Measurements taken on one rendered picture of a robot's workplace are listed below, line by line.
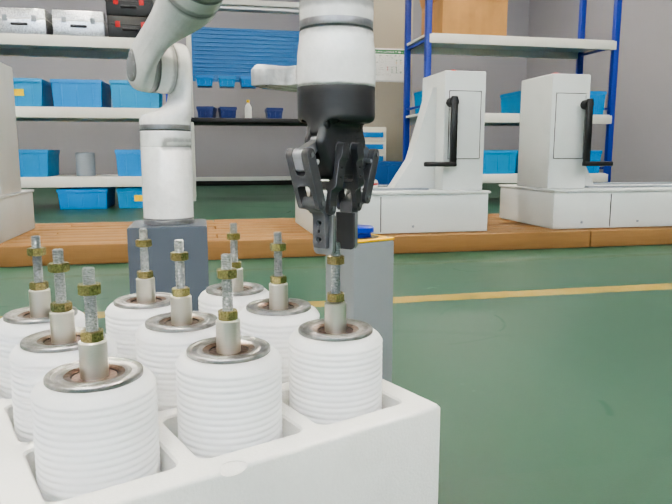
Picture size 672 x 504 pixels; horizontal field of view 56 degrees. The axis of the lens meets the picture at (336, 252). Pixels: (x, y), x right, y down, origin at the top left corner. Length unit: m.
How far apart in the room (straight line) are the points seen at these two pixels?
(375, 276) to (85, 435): 0.48
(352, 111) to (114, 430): 0.34
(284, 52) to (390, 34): 1.21
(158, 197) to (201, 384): 0.68
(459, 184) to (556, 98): 0.61
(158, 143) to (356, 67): 0.65
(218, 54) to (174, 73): 5.51
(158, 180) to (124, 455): 0.73
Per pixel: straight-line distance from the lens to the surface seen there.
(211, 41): 6.73
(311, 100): 0.60
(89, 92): 5.43
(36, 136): 9.27
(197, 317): 0.71
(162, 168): 1.19
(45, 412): 0.54
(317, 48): 0.60
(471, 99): 3.01
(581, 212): 3.22
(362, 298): 0.86
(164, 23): 1.11
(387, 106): 7.12
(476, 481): 0.91
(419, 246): 2.80
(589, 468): 0.99
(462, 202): 2.93
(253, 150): 9.07
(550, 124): 3.20
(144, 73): 1.19
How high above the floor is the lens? 0.43
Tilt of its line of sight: 9 degrees down
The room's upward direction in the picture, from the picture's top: straight up
